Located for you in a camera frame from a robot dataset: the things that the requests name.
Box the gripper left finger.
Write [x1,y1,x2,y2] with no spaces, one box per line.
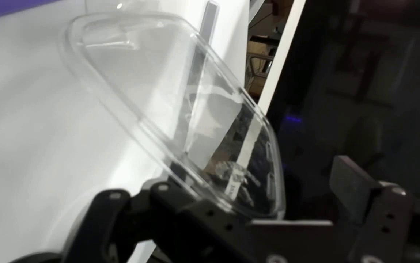
[62,181,256,263]

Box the purple cloth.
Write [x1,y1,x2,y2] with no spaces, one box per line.
[0,0,61,23]

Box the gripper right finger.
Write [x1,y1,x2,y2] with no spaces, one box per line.
[328,155,414,263]

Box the brown wooden chair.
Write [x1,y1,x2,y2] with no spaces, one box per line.
[246,36,280,98]

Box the clear plastic container lid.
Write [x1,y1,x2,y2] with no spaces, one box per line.
[63,11,287,220]

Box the clear plastic container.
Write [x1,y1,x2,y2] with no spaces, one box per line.
[84,0,220,44]

